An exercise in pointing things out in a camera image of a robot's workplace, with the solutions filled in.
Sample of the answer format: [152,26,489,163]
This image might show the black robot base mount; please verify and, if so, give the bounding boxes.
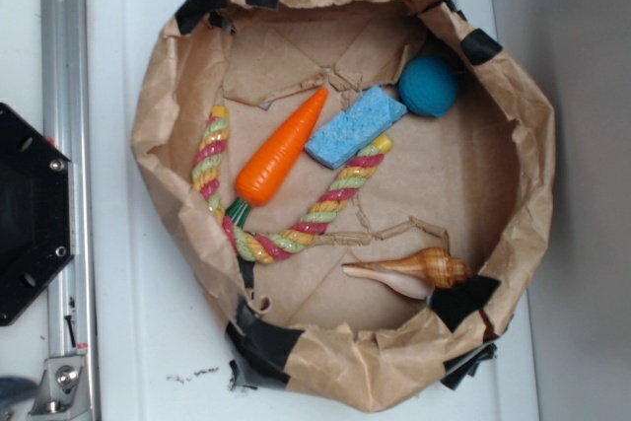
[0,104,73,327]

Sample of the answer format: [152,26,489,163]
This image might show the white tray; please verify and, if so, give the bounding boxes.
[87,0,539,420]

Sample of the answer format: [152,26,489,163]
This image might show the multicolour rope toy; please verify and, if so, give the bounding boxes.
[192,105,392,264]

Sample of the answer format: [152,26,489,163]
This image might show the blue ball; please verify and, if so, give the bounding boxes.
[398,55,459,117]

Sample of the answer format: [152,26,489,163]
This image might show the brown spiral seashell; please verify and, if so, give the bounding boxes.
[342,247,474,300]

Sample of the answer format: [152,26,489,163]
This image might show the metal corner bracket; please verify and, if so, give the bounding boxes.
[28,355,91,420]

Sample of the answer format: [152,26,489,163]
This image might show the aluminium frame rail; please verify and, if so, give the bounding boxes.
[41,0,101,420]

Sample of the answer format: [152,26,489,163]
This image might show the orange plastic carrot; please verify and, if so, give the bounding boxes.
[226,88,328,227]

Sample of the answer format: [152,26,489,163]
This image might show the brown paper bin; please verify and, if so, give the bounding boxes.
[131,0,555,412]

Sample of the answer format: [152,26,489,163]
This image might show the blue sponge block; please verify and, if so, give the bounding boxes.
[305,86,408,170]

